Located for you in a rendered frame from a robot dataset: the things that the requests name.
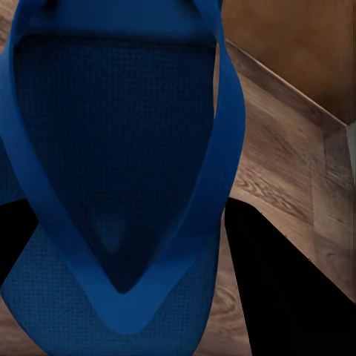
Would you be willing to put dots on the sandal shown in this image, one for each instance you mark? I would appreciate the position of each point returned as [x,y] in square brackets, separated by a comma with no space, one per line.
[107,127]

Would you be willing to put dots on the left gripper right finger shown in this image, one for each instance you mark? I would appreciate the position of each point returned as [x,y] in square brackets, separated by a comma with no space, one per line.
[290,307]

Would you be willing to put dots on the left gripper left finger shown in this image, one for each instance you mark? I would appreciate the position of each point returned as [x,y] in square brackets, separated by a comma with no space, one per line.
[17,224]

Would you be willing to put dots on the sliding door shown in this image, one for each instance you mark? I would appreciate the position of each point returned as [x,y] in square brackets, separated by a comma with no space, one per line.
[311,44]

